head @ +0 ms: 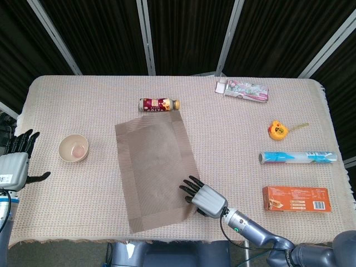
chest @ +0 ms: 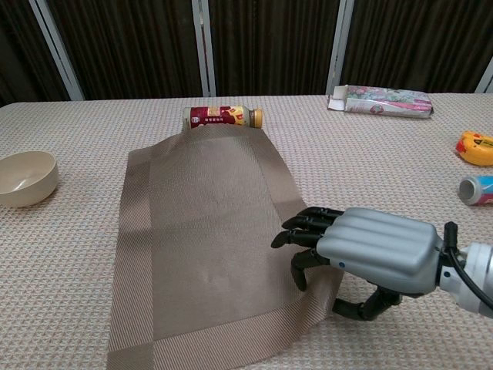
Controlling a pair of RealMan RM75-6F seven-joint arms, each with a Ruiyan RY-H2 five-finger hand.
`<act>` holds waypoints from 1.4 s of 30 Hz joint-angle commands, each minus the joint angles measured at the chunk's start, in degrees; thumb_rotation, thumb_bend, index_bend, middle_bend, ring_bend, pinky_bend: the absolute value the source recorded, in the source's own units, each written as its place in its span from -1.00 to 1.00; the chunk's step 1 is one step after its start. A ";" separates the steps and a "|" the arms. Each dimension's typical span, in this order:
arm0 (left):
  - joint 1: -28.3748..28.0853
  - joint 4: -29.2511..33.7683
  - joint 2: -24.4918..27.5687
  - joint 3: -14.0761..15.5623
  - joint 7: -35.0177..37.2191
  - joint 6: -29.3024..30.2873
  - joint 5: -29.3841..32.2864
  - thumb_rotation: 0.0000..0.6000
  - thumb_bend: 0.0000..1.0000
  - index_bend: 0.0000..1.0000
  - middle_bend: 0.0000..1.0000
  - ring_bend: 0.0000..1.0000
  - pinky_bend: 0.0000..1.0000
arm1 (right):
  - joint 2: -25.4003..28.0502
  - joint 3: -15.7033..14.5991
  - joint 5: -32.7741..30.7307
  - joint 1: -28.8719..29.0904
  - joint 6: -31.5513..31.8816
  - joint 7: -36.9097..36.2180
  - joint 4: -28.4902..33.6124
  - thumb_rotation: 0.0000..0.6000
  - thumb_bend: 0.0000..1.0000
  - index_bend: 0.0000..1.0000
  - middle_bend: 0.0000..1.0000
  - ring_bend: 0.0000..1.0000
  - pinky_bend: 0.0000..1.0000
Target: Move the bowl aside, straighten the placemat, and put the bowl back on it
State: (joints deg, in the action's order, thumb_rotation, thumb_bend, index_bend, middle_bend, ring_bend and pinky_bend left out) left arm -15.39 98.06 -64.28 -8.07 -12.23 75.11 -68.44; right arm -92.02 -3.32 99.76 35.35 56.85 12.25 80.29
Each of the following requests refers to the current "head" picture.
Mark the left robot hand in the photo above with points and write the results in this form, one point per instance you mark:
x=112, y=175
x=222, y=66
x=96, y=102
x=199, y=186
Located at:
x=14, y=169

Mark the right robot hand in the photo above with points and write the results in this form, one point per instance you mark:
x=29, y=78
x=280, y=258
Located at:
x=208, y=200

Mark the brown woven placemat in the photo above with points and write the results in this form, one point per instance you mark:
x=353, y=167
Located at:
x=155, y=167

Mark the beige bowl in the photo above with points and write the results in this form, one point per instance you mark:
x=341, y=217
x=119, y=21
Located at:
x=73, y=148

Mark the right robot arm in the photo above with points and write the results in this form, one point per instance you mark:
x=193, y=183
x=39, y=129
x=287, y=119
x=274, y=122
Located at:
x=256, y=228

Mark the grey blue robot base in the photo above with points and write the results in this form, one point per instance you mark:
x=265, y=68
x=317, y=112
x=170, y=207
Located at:
x=172, y=254

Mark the beige woven tablecloth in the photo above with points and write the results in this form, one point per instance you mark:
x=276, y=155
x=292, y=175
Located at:
x=222, y=144

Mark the metal table leg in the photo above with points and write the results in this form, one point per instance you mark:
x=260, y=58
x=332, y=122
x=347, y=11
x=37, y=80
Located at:
x=246, y=253

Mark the orange cardboard box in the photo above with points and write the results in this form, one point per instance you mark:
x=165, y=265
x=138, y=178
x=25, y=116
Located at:
x=297, y=198

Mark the blue white wrap roll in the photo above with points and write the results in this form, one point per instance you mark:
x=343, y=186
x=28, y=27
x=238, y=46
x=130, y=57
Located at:
x=294, y=157

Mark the yellow tape measure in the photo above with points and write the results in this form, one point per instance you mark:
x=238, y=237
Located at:
x=277, y=130

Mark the Costa coffee bottle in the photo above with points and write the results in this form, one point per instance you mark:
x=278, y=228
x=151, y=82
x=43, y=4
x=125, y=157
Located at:
x=155, y=105

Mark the dark pleated screen panel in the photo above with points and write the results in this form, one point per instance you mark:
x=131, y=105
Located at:
x=342, y=91
x=100, y=36
x=189, y=36
x=22, y=55
x=278, y=36

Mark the floral printed carton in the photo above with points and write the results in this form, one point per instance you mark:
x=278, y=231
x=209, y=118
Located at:
x=244, y=90

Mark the aluminium screen post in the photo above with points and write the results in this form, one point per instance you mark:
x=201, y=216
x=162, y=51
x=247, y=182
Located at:
x=54, y=36
x=350, y=162
x=229, y=36
x=8, y=109
x=328, y=46
x=146, y=36

